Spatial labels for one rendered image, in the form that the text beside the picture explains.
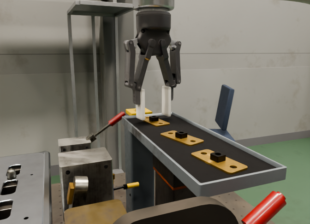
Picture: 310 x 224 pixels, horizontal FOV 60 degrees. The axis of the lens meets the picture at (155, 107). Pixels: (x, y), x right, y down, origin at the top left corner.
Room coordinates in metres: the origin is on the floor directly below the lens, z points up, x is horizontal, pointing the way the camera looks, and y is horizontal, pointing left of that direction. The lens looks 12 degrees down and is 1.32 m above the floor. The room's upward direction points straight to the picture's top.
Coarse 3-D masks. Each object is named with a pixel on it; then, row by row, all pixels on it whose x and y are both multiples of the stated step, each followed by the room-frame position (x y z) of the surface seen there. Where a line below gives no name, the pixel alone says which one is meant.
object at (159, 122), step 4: (148, 116) 0.65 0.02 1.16; (152, 116) 0.61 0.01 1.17; (156, 116) 0.61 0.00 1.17; (144, 120) 0.61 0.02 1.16; (148, 120) 0.61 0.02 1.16; (152, 120) 0.60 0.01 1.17; (156, 120) 0.60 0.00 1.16; (160, 120) 0.61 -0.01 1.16; (152, 124) 0.57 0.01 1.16; (156, 124) 0.57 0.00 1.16; (160, 124) 0.57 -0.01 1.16; (164, 124) 0.57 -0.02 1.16; (168, 124) 0.58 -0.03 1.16
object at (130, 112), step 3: (135, 108) 0.75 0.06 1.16; (126, 111) 0.74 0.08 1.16; (129, 111) 0.72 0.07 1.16; (132, 111) 0.72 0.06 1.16; (135, 111) 0.72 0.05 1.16; (147, 111) 0.72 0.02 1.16; (150, 111) 0.72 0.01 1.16; (129, 114) 0.71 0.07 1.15; (132, 114) 0.69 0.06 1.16; (135, 114) 0.69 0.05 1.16
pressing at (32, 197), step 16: (0, 160) 0.75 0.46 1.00; (16, 160) 0.75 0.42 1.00; (32, 160) 0.75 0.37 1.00; (48, 160) 0.75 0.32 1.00; (0, 176) 0.65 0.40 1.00; (16, 176) 0.66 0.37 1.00; (32, 176) 0.65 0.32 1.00; (48, 176) 0.64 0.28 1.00; (0, 192) 0.57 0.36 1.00; (16, 192) 0.57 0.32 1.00; (32, 192) 0.57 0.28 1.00; (48, 192) 0.56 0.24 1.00; (16, 208) 0.50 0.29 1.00; (32, 208) 0.50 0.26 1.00; (48, 208) 0.50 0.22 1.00
